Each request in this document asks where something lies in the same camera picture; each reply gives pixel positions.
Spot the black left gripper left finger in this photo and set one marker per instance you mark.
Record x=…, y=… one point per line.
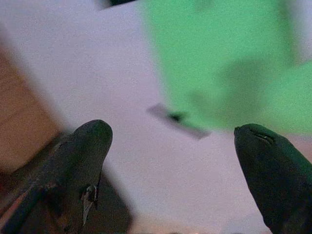
x=80, y=158

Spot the green wall panel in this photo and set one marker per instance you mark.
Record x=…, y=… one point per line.
x=229, y=65

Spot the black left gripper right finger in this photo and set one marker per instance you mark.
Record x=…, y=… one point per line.
x=273, y=175

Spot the brown wooden door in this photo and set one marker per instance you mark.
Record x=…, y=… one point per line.
x=22, y=117

